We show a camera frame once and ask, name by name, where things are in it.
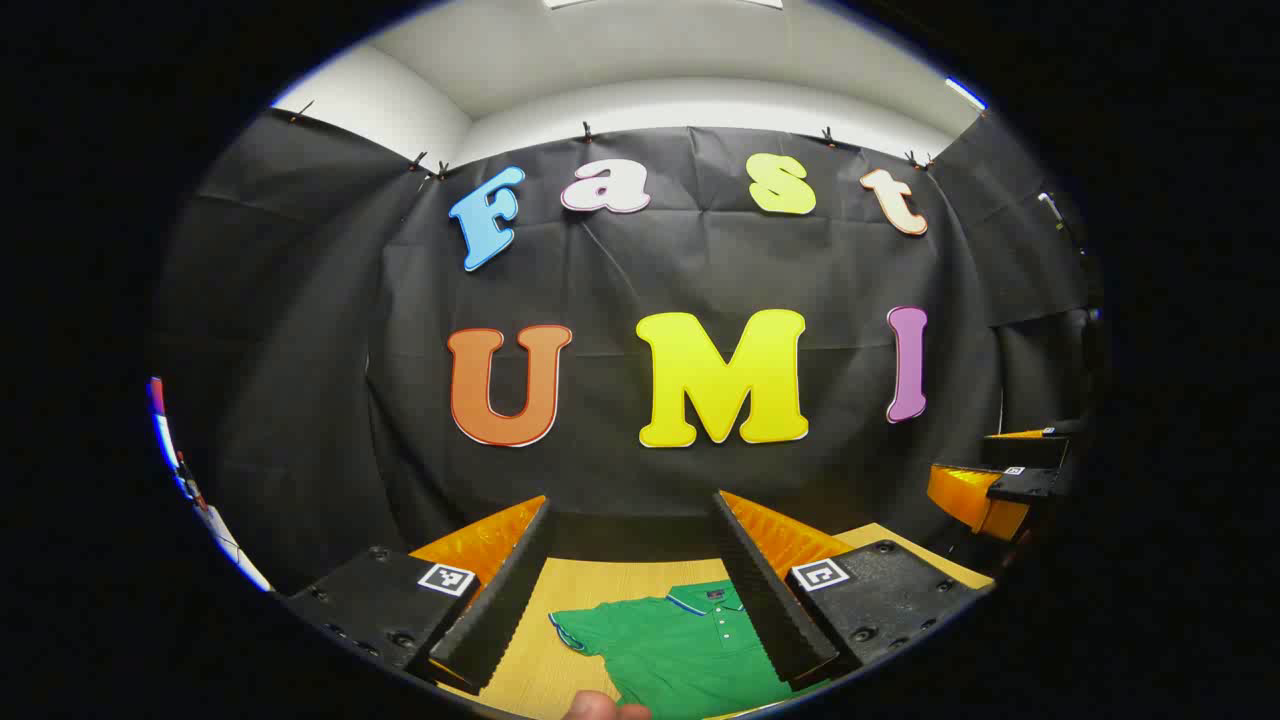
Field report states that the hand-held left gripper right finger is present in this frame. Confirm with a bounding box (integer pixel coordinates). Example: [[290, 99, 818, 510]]
[[712, 489, 991, 691]]

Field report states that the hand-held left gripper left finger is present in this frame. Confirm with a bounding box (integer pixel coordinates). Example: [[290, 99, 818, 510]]
[[283, 494, 554, 696]]

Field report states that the green T-shirt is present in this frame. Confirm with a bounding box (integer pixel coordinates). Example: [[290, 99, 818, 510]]
[[548, 580, 831, 720]]

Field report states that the black backdrop cloth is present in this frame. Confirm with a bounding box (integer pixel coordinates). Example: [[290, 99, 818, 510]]
[[148, 105, 1106, 596]]

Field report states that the row of black backdrop clips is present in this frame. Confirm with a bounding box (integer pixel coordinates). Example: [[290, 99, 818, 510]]
[[290, 100, 936, 181]]

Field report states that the white device with cable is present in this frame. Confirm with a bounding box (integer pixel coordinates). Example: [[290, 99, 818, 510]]
[[195, 500, 273, 593]]

